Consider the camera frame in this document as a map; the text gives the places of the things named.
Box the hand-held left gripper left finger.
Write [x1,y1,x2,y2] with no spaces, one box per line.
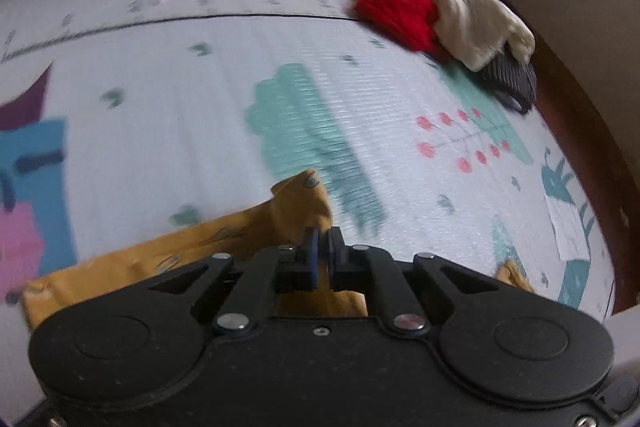
[147,228,321,333]

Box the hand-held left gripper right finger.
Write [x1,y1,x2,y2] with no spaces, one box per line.
[327,227,501,333]

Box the yellow printed shirt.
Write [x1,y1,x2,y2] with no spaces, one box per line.
[20,168,536,330]

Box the printed play mat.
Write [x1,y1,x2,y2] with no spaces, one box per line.
[0,0,616,423]

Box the grey striped garment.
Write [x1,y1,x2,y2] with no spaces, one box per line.
[470,47,538,115]

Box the red knit garment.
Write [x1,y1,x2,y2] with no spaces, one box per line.
[352,0,448,60]

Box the cream garment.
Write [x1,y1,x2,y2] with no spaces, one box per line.
[422,0,536,72]

